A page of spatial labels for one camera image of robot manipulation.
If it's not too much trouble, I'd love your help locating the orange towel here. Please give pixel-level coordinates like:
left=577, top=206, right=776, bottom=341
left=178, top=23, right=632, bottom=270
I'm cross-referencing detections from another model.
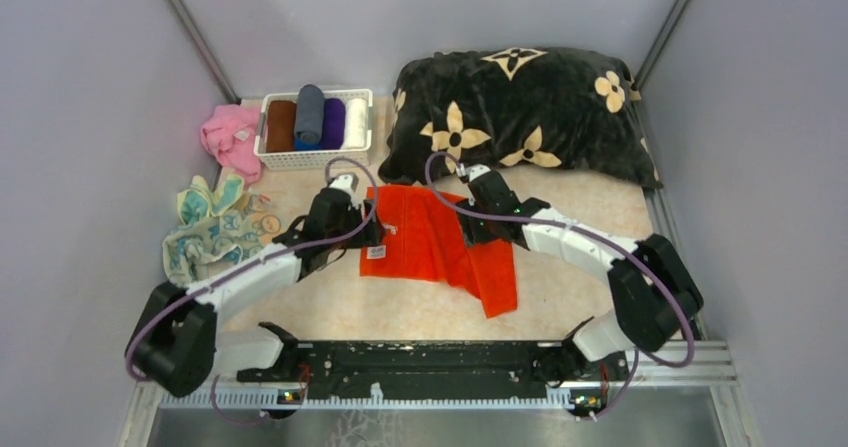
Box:
left=359, top=185, right=518, bottom=318

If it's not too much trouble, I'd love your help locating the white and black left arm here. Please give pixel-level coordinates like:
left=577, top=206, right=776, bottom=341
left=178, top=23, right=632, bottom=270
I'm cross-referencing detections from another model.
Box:
left=125, top=187, right=384, bottom=397

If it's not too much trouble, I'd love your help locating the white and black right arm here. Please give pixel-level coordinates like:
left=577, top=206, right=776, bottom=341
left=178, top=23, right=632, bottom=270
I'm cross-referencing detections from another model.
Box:
left=457, top=165, right=703, bottom=379

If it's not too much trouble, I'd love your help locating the white plastic basket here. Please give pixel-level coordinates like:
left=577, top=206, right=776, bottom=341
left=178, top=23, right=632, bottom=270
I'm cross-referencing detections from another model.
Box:
left=253, top=88, right=376, bottom=171

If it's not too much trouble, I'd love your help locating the blue rolled towel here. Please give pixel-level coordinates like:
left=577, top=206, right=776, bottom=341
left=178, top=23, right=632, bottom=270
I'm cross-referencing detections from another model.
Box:
left=294, top=139, right=322, bottom=152

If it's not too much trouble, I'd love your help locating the purple rolled towel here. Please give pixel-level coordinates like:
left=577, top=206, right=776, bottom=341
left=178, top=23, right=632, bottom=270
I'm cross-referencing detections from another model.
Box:
left=320, top=98, right=346, bottom=150

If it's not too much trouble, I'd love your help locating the grey rolled towel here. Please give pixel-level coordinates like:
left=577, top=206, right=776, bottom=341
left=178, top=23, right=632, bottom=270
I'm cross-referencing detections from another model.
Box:
left=294, top=84, right=325, bottom=145

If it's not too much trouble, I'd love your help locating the white rolled towel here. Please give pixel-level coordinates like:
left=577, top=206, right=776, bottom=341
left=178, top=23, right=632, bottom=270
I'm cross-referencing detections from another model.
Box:
left=341, top=98, right=368, bottom=150

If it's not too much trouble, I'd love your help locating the patterned teal yellow towel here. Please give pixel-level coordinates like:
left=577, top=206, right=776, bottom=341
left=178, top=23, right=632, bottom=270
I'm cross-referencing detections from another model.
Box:
left=162, top=174, right=282, bottom=286

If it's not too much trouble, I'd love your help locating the brown rolled towel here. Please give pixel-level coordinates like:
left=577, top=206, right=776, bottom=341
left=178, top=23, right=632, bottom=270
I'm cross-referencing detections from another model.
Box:
left=266, top=100, right=297, bottom=153

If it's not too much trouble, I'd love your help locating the black floral pillow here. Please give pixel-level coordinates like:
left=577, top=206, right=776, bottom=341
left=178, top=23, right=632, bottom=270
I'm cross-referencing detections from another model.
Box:
left=378, top=47, right=662, bottom=189

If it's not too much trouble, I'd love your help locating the pink towel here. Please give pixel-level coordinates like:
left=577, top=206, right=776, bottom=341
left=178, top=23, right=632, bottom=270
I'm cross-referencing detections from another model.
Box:
left=199, top=104, right=262, bottom=183

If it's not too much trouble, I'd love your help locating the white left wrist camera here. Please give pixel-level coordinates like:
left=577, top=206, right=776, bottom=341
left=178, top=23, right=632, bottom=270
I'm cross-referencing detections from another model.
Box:
left=328, top=173, right=359, bottom=197

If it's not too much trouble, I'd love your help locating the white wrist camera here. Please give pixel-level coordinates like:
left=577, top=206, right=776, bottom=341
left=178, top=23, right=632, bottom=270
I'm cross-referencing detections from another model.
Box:
left=328, top=173, right=359, bottom=197
left=456, top=164, right=491, bottom=184

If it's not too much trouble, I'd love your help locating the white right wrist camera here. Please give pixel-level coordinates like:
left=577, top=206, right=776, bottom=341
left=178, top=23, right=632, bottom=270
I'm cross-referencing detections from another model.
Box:
left=456, top=164, right=491, bottom=184

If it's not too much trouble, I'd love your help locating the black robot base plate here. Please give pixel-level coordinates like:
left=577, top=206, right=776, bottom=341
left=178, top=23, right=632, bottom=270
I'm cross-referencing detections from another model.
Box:
left=236, top=322, right=630, bottom=401

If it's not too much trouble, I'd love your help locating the aluminium frame rail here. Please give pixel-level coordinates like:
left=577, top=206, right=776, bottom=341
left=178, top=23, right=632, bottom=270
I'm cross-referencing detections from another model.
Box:
left=120, top=341, right=762, bottom=446

